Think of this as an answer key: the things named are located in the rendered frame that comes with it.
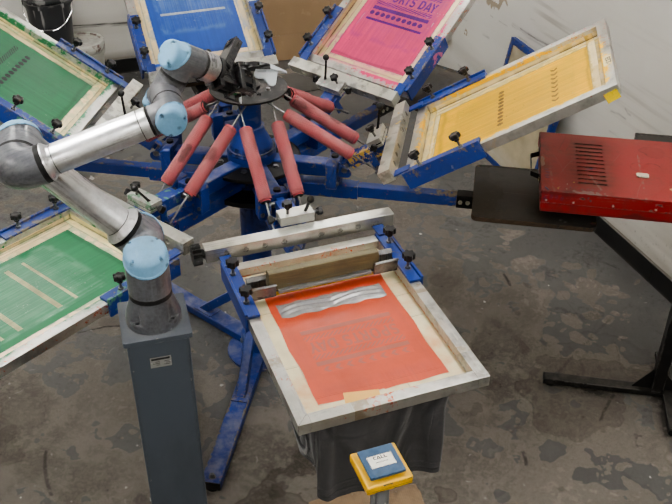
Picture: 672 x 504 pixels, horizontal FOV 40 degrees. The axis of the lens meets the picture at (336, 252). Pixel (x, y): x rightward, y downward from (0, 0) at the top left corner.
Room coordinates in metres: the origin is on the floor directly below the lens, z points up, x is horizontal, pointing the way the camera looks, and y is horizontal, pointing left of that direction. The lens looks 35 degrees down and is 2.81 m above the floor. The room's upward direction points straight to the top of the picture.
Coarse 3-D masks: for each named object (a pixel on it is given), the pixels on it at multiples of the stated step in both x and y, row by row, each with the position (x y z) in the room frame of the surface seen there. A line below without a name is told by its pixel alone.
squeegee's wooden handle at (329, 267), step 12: (360, 252) 2.50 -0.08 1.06; (372, 252) 2.50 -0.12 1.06; (300, 264) 2.43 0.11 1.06; (312, 264) 2.43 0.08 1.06; (324, 264) 2.44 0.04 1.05; (336, 264) 2.45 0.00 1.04; (348, 264) 2.47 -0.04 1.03; (360, 264) 2.48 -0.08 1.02; (372, 264) 2.50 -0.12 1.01; (276, 276) 2.38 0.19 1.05; (288, 276) 2.40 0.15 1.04; (300, 276) 2.41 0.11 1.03; (312, 276) 2.42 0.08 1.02; (324, 276) 2.44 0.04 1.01; (276, 288) 2.38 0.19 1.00
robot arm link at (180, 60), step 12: (168, 48) 2.12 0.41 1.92; (180, 48) 2.11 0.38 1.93; (192, 48) 2.15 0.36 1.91; (168, 60) 2.10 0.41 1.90; (180, 60) 2.10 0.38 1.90; (192, 60) 2.12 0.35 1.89; (204, 60) 2.15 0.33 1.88; (168, 72) 2.11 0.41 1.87; (180, 72) 2.11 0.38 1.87; (192, 72) 2.13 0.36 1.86; (204, 72) 2.15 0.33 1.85
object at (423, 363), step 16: (336, 288) 2.44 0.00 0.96; (352, 288) 2.44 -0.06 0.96; (384, 288) 2.44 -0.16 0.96; (352, 304) 2.36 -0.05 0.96; (368, 304) 2.36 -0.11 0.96; (384, 304) 2.36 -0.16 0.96; (400, 304) 2.36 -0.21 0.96; (400, 320) 2.28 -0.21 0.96; (416, 336) 2.20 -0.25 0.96; (416, 352) 2.12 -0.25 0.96; (432, 352) 2.13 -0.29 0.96; (384, 368) 2.05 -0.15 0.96; (400, 368) 2.05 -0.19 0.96; (416, 368) 2.05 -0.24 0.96; (432, 368) 2.05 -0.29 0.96; (384, 384) 1.98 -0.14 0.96
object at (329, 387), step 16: (320, 288) 2.44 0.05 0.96; (272, 304) 2.35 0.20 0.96; (288, 320) 2.27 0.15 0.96; (304, 320) 2.27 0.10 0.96; (320, 320) 2.27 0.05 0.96; (336, 320) 2.27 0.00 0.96; (288, 336) 2.19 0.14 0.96; (304, 352) 2.12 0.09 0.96; (304, 368) 2.05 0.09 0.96; (352, 368) 2.05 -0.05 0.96; (368, 368) 2.05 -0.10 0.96; (320, 384) 1.98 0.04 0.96; (336, 384) 1.98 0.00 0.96; (352, 384) 1.98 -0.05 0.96; (368, 384) 1.98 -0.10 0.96; (320, 400) 1.92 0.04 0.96; (336, 400) 1.92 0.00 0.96
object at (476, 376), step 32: (288, 256) 2.57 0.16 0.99; (320, 256) 2.60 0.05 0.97; (416, 288) 2.40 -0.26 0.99; (256, 320) 2.23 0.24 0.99; (448, 320) 2.24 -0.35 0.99; (288, 384) 1.94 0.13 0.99; (448, 384) 1.95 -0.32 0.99; (480, 384) 1.98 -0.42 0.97; (320, 416) 1.82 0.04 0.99; (352, 416) 1.84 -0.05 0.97
